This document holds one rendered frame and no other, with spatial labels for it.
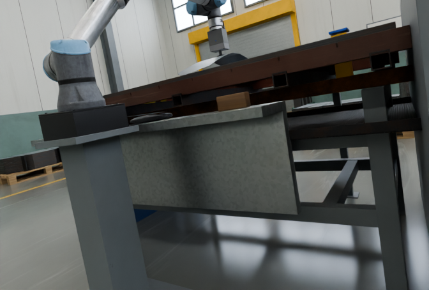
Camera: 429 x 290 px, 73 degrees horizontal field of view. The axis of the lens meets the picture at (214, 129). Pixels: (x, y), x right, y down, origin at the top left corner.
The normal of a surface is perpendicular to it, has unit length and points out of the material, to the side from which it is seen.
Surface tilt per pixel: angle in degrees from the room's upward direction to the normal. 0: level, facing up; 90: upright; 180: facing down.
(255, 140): 90
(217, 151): 90
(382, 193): 90
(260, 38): 90
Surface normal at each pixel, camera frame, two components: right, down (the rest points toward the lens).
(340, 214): -0.53, 0.16
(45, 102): 0.83, -0.10
